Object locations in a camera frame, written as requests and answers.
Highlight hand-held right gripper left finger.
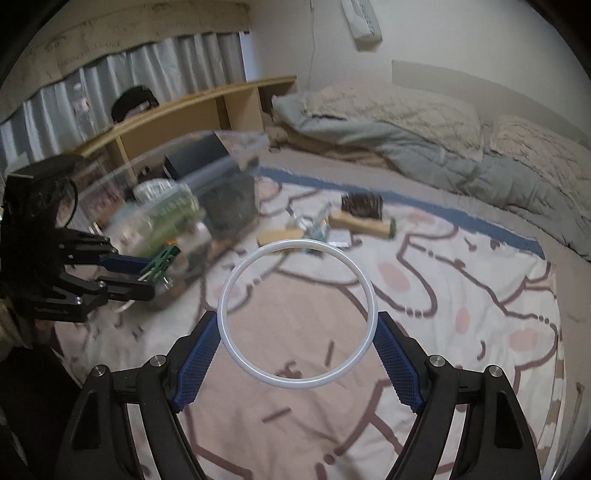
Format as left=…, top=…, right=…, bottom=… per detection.
left=58, top=310, right=222, bottom=480

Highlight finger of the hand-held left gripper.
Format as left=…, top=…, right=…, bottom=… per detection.
left=60, top=270, right=156, bottom=306
left=55, top=228, right=153, bottom=274

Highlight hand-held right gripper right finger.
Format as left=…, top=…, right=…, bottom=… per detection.
left=373, top=311, right=541, bottom=480

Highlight green clip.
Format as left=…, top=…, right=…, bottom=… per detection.
left=139, top=244, right=181, bottom=282

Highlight white ring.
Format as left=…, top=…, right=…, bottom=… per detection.
left=218, top=239, right=378, bottom=388

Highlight clear plastic storage container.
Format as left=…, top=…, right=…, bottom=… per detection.
left=69, top=129, right=269, bottom=310

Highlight green packet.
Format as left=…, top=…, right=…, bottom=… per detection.
left=111, top=180, right=204, bottom=259

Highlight printed blanket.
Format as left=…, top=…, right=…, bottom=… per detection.
left=55, top=175, right=568, bottom=480

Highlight dark grey box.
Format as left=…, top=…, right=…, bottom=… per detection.
left=201, top=178, right=257, bottom=241

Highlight black box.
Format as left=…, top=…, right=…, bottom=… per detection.
left=164, top=141, right=232, bottom=181

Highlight rectangular wooden block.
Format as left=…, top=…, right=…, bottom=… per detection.
left=329, top=210, right=398, bottom=240

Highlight oval wooden block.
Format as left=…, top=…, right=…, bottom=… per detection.
left=257, top=227, right=305, bottom=247

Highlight black headphones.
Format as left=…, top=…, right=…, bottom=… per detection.
left=111, top=85, right=160, bottom=123

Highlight brown hair claw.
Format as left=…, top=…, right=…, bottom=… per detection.
left=341, top=193, right=384, bottom=220

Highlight wooden headboard shelf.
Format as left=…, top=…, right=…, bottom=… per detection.
left=69, top=75, right=298, bottom=185

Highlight grey duvet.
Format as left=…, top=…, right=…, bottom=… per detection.
left=272, top=92, right=591, bottom=259

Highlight grey curtain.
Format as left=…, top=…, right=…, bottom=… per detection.
left=0, top=30, right=245, bottom=162

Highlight beige fuzzy blanket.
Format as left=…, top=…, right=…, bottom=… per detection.
left=265, top=124, right=393, bottom=167

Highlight beige curtain valance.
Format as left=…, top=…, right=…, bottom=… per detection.
left=0, top=0, right=252, bottom=125

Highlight beige quilted pillow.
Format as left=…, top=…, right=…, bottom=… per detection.
left=272, top=83, right=485, bottom=162
left=489, top=114, right=591, bottom=204

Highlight white bed headboard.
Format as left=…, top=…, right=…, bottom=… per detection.
left=392, top=60, right=591, bottom=139

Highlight white power strip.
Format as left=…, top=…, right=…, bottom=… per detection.
left=342, top=0, right=383, bottom=40

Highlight thin wall cable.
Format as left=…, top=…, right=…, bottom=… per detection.
left=307, top=0, right=319, bottom=112

